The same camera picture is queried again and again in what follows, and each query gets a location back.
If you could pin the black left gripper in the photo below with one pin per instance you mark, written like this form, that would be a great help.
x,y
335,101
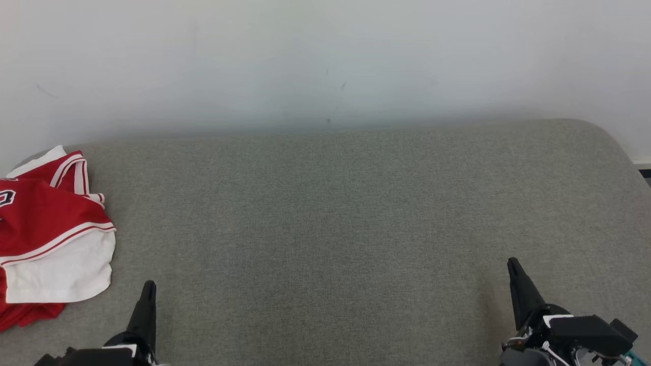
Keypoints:
x,y
142,353

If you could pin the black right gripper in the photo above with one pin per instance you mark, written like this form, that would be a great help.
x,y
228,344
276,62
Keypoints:
x,y
534,345

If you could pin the red shorts white stripe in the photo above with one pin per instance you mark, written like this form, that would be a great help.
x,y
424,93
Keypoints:
x,y
25,315

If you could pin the red basketball jersey white sleeves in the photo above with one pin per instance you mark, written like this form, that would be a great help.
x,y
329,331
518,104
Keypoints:
x,y
46,213

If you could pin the grey fabric sofa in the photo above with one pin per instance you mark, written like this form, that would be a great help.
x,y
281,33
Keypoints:
x,y
325,229

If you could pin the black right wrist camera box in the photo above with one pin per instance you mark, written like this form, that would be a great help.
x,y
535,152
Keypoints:
x,y
590,333

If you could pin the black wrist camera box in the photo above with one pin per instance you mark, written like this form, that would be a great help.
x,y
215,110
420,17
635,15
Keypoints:
x,y
81,357
590,333

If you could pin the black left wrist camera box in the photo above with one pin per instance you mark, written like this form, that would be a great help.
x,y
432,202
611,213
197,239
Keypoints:
x,y
81,357

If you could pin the teal right camera connector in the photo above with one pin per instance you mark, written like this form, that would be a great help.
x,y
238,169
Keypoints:
x,y
635,359

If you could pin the white wall skirting board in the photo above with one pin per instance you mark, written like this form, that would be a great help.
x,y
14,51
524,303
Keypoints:
x,y
642,160

